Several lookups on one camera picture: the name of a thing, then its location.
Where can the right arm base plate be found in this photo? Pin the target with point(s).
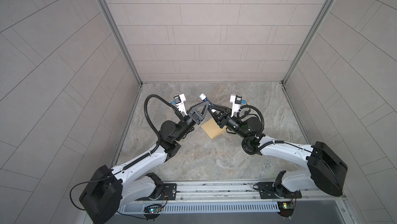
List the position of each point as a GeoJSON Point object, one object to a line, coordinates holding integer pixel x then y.
{"type": "Point", "coordinates": [267, 190]}

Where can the green circuit board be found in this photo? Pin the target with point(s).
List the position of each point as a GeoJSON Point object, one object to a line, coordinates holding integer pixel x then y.
{"type": "Point", "coordinates": [286, 209]}
{"type": "Point", "coordinates": [152, 209]}

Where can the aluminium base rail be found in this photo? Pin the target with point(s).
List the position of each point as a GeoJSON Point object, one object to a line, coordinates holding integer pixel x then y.
{"type": "Point", "coordinates": [236, 191]}

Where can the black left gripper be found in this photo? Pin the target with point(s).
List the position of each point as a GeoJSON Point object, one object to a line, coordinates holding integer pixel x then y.
{"type": "Point", "coordinates": [192, 118]}

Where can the left aluminium corner post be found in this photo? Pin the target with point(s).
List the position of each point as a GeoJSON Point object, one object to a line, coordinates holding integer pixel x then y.
{"type": "Point", "coordinates": [118, 38]}

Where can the tan kraft envelope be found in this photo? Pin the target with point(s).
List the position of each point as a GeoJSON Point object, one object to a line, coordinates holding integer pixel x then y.
{"type": "Point", "coordinates": [212, 129]}

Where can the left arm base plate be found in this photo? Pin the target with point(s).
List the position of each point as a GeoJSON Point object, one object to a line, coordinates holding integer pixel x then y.
{"type": "Point", "coordinates": [168, 191]}

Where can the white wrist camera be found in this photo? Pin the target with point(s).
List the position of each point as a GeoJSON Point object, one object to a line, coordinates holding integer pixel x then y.
{"type": "Point", "coordinates": [179, 102]}
{"type": "Point", "coordinates": [236, 101]}

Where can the aluminium corner post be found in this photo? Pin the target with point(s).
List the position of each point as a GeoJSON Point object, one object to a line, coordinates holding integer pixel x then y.
{"type": "Point", "coordinates": [304, 23]}
{"type": "Point", "coordinates": [118, 38]}

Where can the white glue stick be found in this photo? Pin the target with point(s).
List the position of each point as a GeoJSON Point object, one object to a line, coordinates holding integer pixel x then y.
{"type": "Point", "coordinates": [204, 98]}

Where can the left green circuit board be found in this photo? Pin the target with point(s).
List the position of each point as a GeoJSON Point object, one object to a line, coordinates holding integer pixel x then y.
{"type": "Point", "coordinates": [152, 209]}

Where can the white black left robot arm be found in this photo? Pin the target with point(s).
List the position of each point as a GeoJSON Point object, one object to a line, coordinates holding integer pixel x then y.
{"type": "Point", "coordinates": [110, 188]}

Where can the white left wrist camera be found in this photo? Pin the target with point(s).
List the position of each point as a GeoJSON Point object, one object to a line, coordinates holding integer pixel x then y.
{"type": "Point", "coordinates": [179, 102]}

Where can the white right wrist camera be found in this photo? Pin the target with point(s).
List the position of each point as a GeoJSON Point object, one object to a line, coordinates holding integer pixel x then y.
{"type": "Point", "coordinates": [236, 101]}

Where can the right green circuit board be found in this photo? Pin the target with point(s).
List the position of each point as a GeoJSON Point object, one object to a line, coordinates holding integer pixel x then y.
{"type": "Point", "coordinates": [286, 209]}

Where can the right aluminium corner post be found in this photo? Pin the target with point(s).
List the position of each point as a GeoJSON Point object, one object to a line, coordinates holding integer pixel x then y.
{"type": "Point", "coordinates": [304, 23]}

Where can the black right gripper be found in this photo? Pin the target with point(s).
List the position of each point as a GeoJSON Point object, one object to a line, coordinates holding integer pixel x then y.
{"type": "Point", "coordinates": [222, 120]}

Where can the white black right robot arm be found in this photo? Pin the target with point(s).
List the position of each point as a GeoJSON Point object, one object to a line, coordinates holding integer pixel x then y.
{"type": "Point", "coordinates": [322, 169]}

